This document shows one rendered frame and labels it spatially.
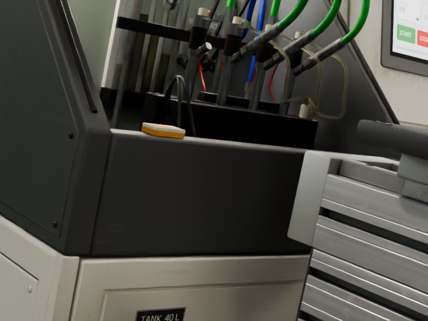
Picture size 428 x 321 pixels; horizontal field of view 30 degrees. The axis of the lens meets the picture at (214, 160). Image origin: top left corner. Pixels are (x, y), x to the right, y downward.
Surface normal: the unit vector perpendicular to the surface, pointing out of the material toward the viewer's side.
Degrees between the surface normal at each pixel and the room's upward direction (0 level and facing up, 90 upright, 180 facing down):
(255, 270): 90
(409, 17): 76
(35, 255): 90
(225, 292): 90
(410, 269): 90
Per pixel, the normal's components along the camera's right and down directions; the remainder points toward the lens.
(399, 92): 0.66, -0.01
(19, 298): -0.75, -0.06
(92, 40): 0.63, 0.23
